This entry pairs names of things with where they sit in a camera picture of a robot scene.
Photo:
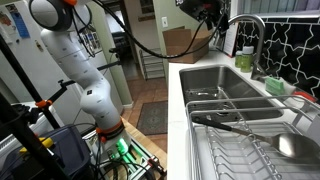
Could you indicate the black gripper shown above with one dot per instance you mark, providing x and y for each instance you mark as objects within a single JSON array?
[{"x": 196, "y": 8}]

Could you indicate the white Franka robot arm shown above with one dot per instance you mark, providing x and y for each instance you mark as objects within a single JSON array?
[{"x": 83, "y": 76}]

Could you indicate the white paper sign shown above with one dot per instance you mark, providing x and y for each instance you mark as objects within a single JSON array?
[{"x": 230, "y": 41}]

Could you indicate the brown cardboard box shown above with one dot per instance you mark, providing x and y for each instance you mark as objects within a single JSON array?
[{"x": 186, "y": 46}]

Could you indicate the green cup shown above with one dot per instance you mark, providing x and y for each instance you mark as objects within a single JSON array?
[
  {"x": 238, "y": 60},
  {"x": 247, "y": 60}
]

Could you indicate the stainless steel sink basin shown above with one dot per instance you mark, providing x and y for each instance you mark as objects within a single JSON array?
[{"x": 226, "y": 80}]

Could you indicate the steel sink bottom grid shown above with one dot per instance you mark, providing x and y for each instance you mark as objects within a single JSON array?
[{"x": 200, "y": 95}]

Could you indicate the green sponge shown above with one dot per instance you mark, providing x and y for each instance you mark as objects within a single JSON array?
[{"x": 275, "y": 86}]

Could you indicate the red dish scrubber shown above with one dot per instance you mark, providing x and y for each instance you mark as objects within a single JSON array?
[{"x": 305, "y": 96}]

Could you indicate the dark patterned floor rug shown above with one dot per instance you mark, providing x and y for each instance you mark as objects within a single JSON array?
[{"x": 153, "y": 117}]

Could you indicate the photo collage sheet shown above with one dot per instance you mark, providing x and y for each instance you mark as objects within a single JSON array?
[{"x": 95, "y": 40}]

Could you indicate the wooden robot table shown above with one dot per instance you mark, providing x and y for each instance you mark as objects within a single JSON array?
[{"x": 146, "y": 143}]

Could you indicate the large steel serving spoon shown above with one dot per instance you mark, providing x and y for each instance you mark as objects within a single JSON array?
[{"x": 293, "y": 145}]

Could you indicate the green lit controller box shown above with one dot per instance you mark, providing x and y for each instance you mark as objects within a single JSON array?
[{"x": 122, "y": 148}]

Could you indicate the orange pole clamp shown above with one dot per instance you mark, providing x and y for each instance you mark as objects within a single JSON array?
[{"x": 43, "y": 103}]

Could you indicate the dark blue storage bin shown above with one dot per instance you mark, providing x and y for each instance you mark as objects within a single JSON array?
[{"x": 70, "y": 150}]

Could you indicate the blue paper note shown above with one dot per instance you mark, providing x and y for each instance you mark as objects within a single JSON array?
[{"x": 20, "y": 23}]

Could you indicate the white refrigerator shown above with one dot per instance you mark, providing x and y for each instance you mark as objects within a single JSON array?
[{"x": 26, "y": 76}]

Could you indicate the thin black tripod pole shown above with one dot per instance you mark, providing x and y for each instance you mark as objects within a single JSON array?
[{"x": 20, "y": 71}]

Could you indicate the thick black stand pole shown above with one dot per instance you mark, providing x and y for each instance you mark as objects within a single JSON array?
[{"x": 23, "y": 136}]

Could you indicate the white wall switch plate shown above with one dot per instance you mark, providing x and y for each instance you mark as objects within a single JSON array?
[{"x": 164, "y": 22}]

